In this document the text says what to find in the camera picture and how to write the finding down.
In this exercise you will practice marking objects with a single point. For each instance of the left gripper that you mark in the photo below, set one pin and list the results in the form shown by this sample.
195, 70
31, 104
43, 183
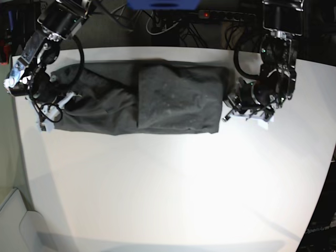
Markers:
262, 112

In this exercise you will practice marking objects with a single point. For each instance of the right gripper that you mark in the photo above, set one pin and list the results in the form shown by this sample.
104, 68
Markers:
50, 113

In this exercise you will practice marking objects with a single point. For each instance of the dark grey t-shirt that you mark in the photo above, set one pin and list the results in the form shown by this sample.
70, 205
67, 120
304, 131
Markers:
149, 96

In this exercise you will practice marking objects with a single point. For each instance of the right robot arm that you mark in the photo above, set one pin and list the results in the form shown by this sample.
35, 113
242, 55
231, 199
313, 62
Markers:
28, 77

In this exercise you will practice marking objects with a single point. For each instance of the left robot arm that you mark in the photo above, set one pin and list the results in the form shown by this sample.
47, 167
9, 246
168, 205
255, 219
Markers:
258, 96

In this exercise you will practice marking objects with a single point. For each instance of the red clamp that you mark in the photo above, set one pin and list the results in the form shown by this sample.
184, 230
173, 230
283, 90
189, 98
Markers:
5, 50

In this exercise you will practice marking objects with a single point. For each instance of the black power strip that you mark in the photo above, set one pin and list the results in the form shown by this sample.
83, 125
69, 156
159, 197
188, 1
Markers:
225, 16

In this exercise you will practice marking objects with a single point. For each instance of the white side table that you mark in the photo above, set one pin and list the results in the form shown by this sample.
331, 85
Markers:
21, 229

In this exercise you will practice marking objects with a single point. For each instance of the blue box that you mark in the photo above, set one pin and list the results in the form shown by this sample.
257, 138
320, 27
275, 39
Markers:
163, 4

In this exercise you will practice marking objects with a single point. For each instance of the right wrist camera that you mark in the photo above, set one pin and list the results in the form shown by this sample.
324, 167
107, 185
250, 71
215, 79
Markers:
46, 126

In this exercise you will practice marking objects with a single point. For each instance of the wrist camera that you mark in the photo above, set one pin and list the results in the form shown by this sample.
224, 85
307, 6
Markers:
264, 124
46, 126

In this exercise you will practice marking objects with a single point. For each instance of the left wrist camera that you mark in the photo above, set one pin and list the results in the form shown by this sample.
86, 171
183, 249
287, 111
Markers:
264, 124

